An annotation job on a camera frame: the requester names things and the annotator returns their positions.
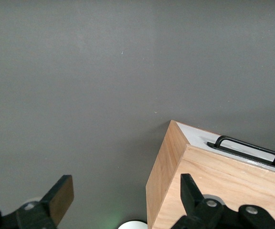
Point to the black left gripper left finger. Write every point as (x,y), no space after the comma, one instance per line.
(48,204)

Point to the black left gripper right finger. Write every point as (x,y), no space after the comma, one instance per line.
(190,190)

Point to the wooden drawer with white front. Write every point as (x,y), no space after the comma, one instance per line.
(194,136)

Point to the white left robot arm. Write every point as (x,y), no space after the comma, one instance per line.
(132,224)

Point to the wooden drawer cabinet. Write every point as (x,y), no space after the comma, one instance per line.
(166,171)

